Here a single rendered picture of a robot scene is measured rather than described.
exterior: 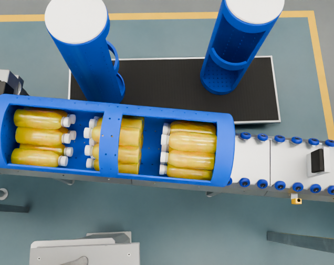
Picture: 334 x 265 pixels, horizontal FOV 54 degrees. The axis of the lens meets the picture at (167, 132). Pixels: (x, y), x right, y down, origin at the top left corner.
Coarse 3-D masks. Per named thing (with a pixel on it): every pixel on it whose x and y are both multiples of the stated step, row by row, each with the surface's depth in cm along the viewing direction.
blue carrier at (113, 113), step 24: (0, 96) 120; (24, 96) 122; (0, 120) 113; (120, 120) 115; (144, 120) 137; (168, 120) 136; (192, 120) 118; (216, 120) 118; (0, 144) 113; (72, 144) 139; (144, 144) 140; (216, 144) 114; (24, 168) 120; (48, 168) 119; (72, 168) 131; (144, 168) 135; (216, 168) 114
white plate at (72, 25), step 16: (64, 0) 148; (80, 0) 149; (96, 0) 149; (48, 16) 146; (64, 16) 146; (80, 16) 146; (96, 16) 147; (64, 32) 144; (80, 32) 144; (96, 32) 145
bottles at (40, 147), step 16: (64, 112) 132; (32, 128) 127; (64, 128) 135; (32, 144) 128; (48, 144) 127; (16, 160) 124; (32, 160) 124; (48, 160) 124; (64, 160) 126; (96, 160) 125; (176, 176) 125; (192, 176) 125; (208, 176) 125
